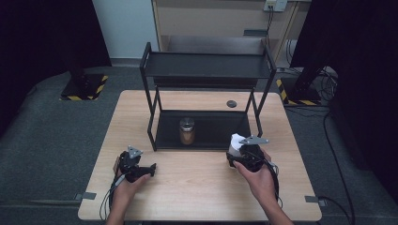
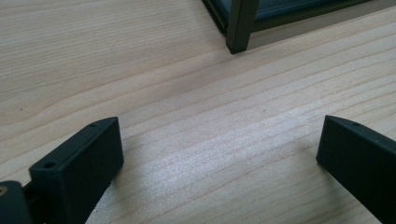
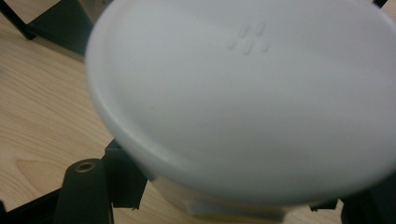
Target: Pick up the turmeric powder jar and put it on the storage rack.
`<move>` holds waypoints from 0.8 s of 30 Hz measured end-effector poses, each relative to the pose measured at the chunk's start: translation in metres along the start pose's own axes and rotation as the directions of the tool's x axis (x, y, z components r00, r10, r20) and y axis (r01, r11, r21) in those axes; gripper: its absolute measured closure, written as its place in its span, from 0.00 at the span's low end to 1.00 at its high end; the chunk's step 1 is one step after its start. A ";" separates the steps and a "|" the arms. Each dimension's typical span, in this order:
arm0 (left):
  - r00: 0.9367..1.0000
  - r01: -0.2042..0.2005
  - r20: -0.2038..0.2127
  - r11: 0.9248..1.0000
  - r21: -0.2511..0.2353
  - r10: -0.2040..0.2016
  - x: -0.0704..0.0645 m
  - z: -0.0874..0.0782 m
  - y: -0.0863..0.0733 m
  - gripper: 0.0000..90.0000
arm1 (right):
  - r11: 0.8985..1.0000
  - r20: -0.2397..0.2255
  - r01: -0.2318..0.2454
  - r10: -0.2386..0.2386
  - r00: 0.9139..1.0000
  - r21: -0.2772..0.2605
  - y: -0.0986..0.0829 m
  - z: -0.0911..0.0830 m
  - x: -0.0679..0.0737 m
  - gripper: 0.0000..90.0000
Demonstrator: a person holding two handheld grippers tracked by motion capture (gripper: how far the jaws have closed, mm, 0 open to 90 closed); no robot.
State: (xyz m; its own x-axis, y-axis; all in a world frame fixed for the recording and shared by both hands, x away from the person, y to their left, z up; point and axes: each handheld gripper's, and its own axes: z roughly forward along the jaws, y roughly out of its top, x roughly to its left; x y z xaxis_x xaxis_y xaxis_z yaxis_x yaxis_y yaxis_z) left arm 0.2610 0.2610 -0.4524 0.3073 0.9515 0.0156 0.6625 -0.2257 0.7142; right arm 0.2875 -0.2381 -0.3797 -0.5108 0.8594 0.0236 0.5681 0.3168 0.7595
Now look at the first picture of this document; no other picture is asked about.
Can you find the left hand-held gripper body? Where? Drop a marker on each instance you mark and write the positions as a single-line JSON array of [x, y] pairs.
[[133, 167]]

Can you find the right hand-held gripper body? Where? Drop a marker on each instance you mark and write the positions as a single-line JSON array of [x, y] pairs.
[[250, 157]]

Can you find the white-lid spice jar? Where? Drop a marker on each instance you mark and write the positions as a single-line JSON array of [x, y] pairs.
[[236, 145]]

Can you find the silver-lid spice jar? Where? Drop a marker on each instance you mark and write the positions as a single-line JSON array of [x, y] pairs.
[[187, 132]]

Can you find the black metal two-tier rack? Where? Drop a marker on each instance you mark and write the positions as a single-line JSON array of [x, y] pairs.
[[203, 78]]

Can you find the person's left hand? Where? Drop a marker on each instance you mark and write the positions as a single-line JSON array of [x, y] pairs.
[[130, 189]]

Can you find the person's right hand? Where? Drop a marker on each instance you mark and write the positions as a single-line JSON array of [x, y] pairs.
[[259, 184]]

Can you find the black table grommet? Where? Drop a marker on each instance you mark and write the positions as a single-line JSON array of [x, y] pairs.
[[231, 103]]

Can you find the black stand with striped base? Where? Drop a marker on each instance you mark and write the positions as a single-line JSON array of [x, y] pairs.
[[83, 87], [300, 92]]

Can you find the beige wooden cabinet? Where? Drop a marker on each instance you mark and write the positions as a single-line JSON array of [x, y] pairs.
[[212, 23]]

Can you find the dark curtain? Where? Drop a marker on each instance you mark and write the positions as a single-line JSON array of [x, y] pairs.
[[366, 78], [37, 47]]

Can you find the grey metal table bracket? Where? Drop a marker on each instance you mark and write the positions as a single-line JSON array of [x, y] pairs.
[[85, 196], [314, 200]]

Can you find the white wall socket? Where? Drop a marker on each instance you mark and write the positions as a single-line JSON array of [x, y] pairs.
[[275, 4]]

